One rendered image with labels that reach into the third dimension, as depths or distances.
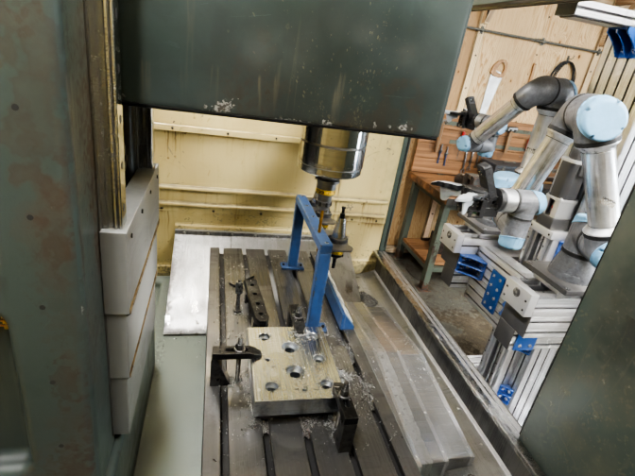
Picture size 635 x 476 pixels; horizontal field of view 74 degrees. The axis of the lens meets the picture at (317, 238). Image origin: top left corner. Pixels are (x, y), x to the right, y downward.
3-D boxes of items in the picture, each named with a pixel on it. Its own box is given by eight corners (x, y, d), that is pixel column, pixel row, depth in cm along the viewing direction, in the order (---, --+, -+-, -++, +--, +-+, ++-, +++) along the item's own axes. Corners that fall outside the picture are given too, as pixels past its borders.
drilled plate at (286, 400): (319, 339, 134) (321, 326, 132) (343, 411, 108) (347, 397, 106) (246, 340, 128) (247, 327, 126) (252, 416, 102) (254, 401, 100)
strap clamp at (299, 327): (295, 331, 142) (300, 293, 136) (301, 357, 131) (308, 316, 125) (284, 331, 142) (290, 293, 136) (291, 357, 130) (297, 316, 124)
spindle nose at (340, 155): (289, 160, 109) (295, 111, 104) (346, 162, 114) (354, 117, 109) (307, 178, 95) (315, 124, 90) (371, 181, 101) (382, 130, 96)
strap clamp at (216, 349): (257, 376, 121) (262, 332, 115) (258, 384, 118) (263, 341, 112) (210, 378, 118) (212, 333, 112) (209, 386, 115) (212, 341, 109)
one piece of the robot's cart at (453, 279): (502, 278, 217) (507, 262, 214) (514, 288, 208) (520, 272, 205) (438, 276, 208) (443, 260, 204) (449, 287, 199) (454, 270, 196)
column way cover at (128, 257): (160, 316, 139) (160, 162, 119) (135, 437, 97) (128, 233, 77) (145, 316, 138) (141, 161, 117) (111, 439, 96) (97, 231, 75)
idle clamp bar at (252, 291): (256, 294, 160) (257, 279, 157) (268, 336, 138) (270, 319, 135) (242, 295, 158) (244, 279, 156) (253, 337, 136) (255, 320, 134)
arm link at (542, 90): (545, 90, 164) (459, 158, 205) (563, 93, 169) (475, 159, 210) (534, 66, 168) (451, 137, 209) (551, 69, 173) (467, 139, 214)
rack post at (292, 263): (301, 264, 187) (311, 201, 175) (303, 270, 182) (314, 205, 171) (279, 263, 185) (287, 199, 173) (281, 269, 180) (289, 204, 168)
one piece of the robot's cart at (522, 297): (585, 297, 169) (594, 277, 166) (612, 316, 157) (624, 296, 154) (499, 296, 159) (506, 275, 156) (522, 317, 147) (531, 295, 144)
